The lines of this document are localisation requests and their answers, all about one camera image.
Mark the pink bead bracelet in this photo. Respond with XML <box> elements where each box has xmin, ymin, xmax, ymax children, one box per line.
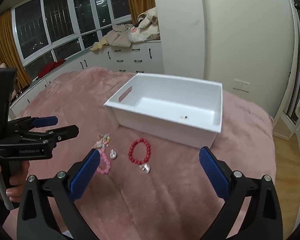
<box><xmin>95</xmin><ymin>147</ymin><xmax>112</xmax><ymax>176</ymax></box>

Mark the silver pendant charm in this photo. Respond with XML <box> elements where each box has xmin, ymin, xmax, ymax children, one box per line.
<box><xmin>139</xmin><ymin>163</ymin><xmax>151</xmax><ymax>174</ymax></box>

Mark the person's left hand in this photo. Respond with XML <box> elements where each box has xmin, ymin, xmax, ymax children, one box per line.
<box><xmin>0</xmin><ymin>161</ymin><xmax>30</xmax><ymax>203</ymax></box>

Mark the red cloth on sill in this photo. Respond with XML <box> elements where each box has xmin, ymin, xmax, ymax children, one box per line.
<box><xmin>37</xmin><ymin>59</ymin><xmax>66</xmax><ymax>79</ymax></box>

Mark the silver ingot charm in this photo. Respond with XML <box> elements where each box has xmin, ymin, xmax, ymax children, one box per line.
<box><xmin>109</xmin><ymin>150</ymin><xmax>117</xmax><ymax>160</ymax></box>

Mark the left mustard curtain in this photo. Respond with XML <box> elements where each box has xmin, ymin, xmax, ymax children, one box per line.
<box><xmin>0</xmin><ymin>9</ymin><xmax>32</xmax><ymax>90</ymax></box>

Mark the white framed window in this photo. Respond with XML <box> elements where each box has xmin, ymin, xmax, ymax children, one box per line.
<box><xmin>11</xmin><ymin>0</ymin><xmax>131</xmax><ymax>80</ymax></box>

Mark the pink fuzzy bed blanket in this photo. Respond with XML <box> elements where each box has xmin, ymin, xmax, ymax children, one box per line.
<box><xmin>20</xmin><ymin>68</ymin><xmax>276</xmax><ymax>239</ymax></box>

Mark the pile of beige clothes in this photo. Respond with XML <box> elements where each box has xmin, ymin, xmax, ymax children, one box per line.
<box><xmin>90</xmin><ymin>7</ymin><xmax>160</xmax><ymax>51</ymax></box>

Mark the white drawer cabinet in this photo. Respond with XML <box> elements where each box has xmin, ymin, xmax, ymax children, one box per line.
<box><xmin>9</xmin><ymin>41</ymin><xmax>164</xmax><ymax>119</ymax></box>

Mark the white plastic storage bin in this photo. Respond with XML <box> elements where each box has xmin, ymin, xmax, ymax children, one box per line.
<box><xmin>103</xmin><ymin>73</ymin><xmax>223</xmax><ymax>148</ymax></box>

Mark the white framed standing mirror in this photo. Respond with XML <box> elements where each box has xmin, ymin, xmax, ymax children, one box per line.
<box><xmin>273</xmin><ymin>0</ymin><xmax>300</xmax><ymax>141</ymax></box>

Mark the colourful charm bracelet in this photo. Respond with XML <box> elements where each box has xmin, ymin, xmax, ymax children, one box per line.
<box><xmin>92</xmin><ymin>132</ymin><xmax>111</xmax><ymax>151</ymax></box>

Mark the red bead bracelet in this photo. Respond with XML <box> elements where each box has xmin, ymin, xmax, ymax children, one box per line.
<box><xmin>128</xmin><ymin>138</ymin><xmax>152</xmax><ymax>165</ymax></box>

